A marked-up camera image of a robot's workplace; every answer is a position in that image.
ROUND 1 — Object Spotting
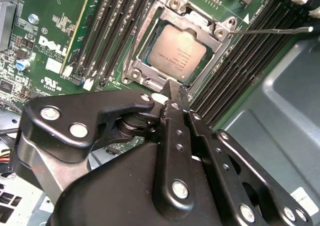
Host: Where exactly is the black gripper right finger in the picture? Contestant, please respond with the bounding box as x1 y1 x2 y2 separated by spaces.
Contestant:
177 85 315 226

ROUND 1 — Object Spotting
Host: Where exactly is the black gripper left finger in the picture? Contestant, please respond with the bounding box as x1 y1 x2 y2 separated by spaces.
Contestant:
19 79 198 212

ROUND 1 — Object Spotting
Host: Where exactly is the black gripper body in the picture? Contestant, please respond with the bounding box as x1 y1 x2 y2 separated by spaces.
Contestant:
46 139 237 226

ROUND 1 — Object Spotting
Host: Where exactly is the silver CPU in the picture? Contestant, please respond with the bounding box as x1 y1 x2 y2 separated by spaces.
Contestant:
146 24 208 83

